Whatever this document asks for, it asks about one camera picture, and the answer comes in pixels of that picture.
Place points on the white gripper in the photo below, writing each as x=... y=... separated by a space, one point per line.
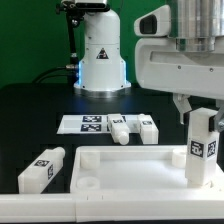
x=159 y=66

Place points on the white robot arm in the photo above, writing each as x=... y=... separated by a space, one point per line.
x=180 y=50

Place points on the white desk top tray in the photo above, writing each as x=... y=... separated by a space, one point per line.
x=130 y=168

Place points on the white front fence bar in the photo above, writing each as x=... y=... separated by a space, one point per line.
x=154 y=205

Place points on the white marker sheet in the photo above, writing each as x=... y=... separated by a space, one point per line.
x=89 y=124

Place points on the black camera on stand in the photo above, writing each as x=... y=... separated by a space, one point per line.
x=75 y=11

